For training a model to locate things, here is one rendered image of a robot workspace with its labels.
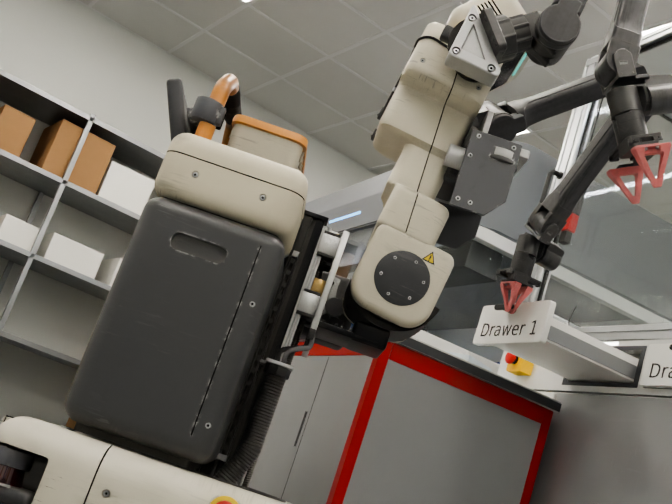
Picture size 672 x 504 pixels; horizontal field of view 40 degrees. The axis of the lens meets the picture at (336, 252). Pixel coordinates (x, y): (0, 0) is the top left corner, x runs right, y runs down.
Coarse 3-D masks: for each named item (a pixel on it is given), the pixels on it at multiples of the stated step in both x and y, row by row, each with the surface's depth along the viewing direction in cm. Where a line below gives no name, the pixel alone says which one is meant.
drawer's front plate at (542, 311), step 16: (528, 304) 230; (544, 304) 224; (480, 320) 246; (496, 320) 239; (512, 320) 233; (528, 320) 227; (544, 320) 221; (480, 336) 243; (496, 336) 236; (512, 336) 230; (528, 336) 224; (544, 336) 220
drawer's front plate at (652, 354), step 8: (656, 344) 228; (664, 344) 225; (648, 352) 229; (656, 352) 227; (664, 352) 224; (648, 360) 228; (656, 360) 226; (664, 360) 223; (648, 368) 227; (656, 368) 225; (648, 376) 226; (664, 376) 221; (640, 384) 227; (648, 384) 225; (656, 384) 222; (664, 384) 220
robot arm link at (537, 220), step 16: (608, 128) 223; (592, 144) 225; (608, 144) 223; (592, 160) 224; (608, 160) 226; (576, 176) 226; (592, 176) 226; (560, 192) 228; (576, 192) 227; (544, 208) 232; (560, 208) 227; (544, 224) 228; (560, 224) 230
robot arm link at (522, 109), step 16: (576, 80) 216; (592, 80) 214; (544, 96) 213; (560, 96) 213; (576, 96) 214; (592, 96) 215; (496, 112) 210; (512, 112) 214; (528, 112) 212; (544, 112) 213; (560, 112) 215; (496, 128) 209; (512, 128) 210
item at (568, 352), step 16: (560, 336) 224; (576, 336) 226; (512, 352) 246; (528, 352) 240; (544, 352) 234; (560, 352) 228; (576, 352) 226; (592, 352) 228; (608, 352) 230; (624, 352) 232; (544, 368) 252; (560, 368) 245; (576, 368) 239; (592, 368) 233; (608, 368) 230; (624, 368) 231
